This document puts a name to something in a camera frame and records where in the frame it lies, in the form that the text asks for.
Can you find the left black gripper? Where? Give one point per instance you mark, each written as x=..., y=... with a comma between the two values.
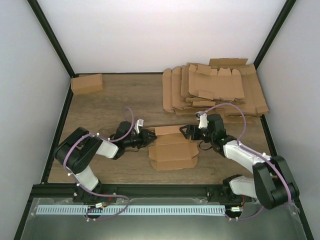
x=146, y=140

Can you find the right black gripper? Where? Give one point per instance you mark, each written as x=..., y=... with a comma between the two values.
x=192, y=128

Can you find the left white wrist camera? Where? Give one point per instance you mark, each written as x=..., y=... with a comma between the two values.
x=138, y=125

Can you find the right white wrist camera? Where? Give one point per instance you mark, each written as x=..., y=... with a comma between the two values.
x=201, y=116

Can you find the stack of flat cardboard boxes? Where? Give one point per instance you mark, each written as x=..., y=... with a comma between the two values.
x=230, y=85

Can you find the folded brown cardboard box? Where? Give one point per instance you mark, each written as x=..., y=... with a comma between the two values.
x=87, y=84

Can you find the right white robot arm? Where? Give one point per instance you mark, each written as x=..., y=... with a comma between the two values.
x=272, y=183

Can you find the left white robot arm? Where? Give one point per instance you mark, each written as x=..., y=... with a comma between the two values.
x=78, y=149

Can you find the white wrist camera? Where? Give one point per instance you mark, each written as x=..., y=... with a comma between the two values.
x=138, y=125
x=201, y=116

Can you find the black aluminium frame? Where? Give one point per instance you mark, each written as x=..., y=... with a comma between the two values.
x=45, y=189

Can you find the light blue slotted cable duct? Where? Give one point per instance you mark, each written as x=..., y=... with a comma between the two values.
x=134, y=210

